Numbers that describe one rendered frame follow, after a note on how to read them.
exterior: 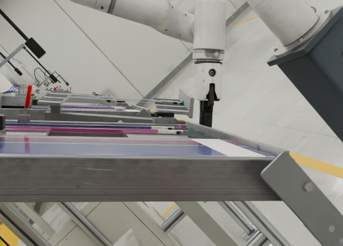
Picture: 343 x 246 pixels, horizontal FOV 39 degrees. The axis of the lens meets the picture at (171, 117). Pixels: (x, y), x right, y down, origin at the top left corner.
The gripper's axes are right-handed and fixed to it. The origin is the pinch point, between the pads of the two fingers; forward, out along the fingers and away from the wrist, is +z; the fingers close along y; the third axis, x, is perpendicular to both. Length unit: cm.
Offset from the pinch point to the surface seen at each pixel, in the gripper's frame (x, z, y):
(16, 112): 59, 4, 85
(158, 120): 11.4, 0.9, 8.0
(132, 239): 18.5, 32.4, 0.5
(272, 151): 3, 2, -54
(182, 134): 8.9, 3.1, -12.3
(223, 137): 3.5, 1.9, -28.2
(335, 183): -73, 29, 59
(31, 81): 87, -12, 450
